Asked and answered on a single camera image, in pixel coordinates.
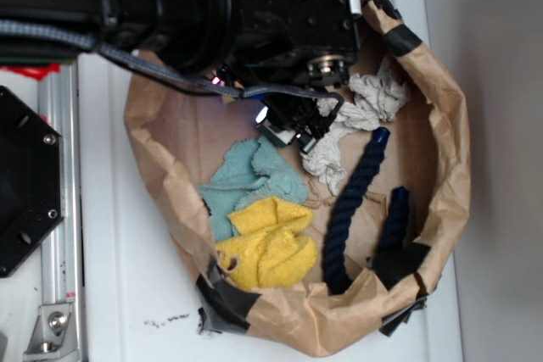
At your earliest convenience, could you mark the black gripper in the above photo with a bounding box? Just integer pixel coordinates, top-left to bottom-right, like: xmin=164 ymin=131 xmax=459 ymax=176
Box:
xmin=228 ymin=0 xmax=360 ymax=153

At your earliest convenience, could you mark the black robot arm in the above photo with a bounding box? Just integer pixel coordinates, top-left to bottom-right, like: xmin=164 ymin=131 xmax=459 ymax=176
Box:
xmin=1 ymin=0 xmax=360 ymax=152

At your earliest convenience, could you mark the crumpled white cloth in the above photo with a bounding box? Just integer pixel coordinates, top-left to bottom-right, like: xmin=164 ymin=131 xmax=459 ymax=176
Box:
xmin=301 ymin=54 xmax=411 ymax=196

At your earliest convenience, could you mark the light blue towel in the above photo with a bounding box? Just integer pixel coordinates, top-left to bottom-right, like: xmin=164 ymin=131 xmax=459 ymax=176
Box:
xmin=197 ymin=136 xmax=309 ymax=242

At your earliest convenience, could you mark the brown paper bag bin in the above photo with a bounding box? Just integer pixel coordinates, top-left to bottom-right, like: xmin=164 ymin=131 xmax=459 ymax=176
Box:
xmin=124 ymin=0 xmax=471 ymax=357

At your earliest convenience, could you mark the yellow towel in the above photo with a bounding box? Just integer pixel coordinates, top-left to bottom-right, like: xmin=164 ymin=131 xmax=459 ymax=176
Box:
xmin=216 ymin=197 xmax=318 ymax=291

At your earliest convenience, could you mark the aluminium rail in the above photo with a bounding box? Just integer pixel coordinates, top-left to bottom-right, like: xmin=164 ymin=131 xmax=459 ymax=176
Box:
xmin=25 ymin=63 xmax=88 ymax=361

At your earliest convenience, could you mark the dark blue rope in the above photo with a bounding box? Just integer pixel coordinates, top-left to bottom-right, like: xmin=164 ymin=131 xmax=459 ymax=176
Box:
xmin=322 ymin=126 xmax=411 ymax=295

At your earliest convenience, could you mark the grey braided cable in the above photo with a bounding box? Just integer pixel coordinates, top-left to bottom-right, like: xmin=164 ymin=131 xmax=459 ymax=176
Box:
xmin=0 ymin=19 xmax=344 ymax=121

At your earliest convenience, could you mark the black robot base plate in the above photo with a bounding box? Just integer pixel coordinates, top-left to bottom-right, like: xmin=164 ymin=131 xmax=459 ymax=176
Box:
xmin=1 ymin=86 xmax=64 ymax=278

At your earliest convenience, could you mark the metal corner bracket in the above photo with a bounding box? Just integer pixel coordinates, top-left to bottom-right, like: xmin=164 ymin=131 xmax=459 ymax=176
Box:
xmin=23 ymin=303 xmax=81 ymax=361

